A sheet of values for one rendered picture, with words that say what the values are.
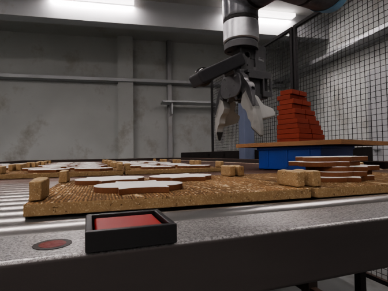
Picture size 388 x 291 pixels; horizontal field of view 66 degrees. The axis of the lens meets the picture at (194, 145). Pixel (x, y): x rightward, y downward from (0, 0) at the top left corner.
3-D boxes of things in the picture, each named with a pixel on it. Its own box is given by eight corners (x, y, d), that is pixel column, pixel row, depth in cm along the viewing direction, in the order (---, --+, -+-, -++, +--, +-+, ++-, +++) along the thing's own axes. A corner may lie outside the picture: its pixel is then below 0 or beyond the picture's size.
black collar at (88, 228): (177, 242, 26) (176, 223, 26) (85, 253, 23) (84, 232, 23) (157, 224, 33) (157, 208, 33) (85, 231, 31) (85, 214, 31)
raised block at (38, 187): (41, 201, 37) (41, 179, 37) (25, 202, 36) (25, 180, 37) (49, 196, 43) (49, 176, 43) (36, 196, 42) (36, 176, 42)
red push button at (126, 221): (165, 241, 26) (165, 225, 26) (95, 249, 24) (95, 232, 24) (152, 226, 32) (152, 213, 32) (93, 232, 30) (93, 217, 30)
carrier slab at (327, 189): (483, 186, 60) (483, 178, 60) (317, 198, 47) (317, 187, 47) (345, 175, 93) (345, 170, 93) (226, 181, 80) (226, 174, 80)
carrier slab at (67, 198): (312, 198, 47) (311, 187, 47) (22, 217, 35) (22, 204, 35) (225, 180, 81) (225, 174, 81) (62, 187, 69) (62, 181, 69)
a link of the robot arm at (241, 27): (235, 13, 58) (214, 29, 65) (236, 36, 57) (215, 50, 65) (266, 20, 61) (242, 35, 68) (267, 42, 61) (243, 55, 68)
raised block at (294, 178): (306, 187, 48) (306, 170, 48) (297, 187, 48) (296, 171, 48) (284, 184, 54) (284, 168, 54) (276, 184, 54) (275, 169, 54)
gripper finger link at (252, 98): (264, 100, 54) (246, 69, 59) (257, 100, 54) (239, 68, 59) (251, 118, 58) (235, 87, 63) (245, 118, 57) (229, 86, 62)
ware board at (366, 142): (389, 145, 138) (389, 141, 138) (341, 144, 105) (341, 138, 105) (292, 148, 176) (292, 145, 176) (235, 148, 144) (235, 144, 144)
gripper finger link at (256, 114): (289, 126, 55) (268, 91, 60) (264, 125, 52) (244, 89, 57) (280, 137, 57) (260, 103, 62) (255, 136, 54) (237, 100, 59)
